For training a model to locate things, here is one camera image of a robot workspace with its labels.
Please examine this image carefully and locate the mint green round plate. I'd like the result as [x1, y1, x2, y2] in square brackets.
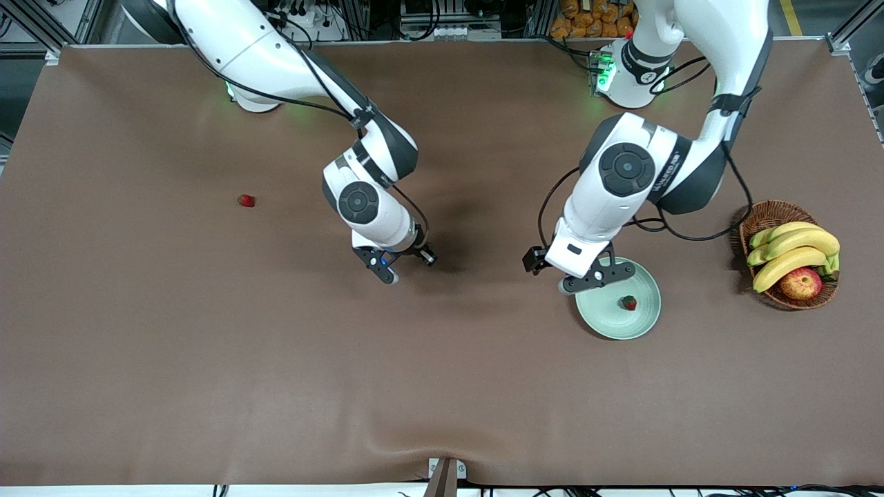
[575, 259, 662, 341]

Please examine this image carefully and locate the brown table mat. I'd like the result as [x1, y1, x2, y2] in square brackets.
[0, 38, 884, 488]

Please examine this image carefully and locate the brown wicker basket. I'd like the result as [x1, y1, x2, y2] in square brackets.
[739, 200, 840, 311]

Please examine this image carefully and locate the brown upright pole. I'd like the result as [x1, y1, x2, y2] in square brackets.
[422, 459, 459, 497]

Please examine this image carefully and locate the bag of orange bread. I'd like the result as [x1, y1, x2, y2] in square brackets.
[550, 0, 640, 39]

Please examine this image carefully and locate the black control box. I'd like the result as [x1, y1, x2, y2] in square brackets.
[401, 0, 505, 23]

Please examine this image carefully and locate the white power strip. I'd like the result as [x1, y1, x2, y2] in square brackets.
[273, 0, 346, 42]

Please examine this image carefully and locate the red yellow apple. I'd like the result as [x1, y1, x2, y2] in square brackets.
[779, 267, 824, 301]

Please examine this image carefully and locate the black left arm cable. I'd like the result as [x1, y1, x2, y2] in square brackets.
[537, 55, 753, 253]

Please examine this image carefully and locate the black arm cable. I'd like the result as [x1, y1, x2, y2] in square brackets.
[166, 0, 430, 249]
[537, 55, 753, 253]

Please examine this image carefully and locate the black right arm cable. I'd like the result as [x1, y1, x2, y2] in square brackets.
[166, 0, 430, 249]

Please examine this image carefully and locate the metal clamp bracket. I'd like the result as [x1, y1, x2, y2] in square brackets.
[427, 457, 468, 480]

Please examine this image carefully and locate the aluminium frame strut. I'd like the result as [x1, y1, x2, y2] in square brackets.
[0, 0, 104, 66]
[827, 0, 884, 146]

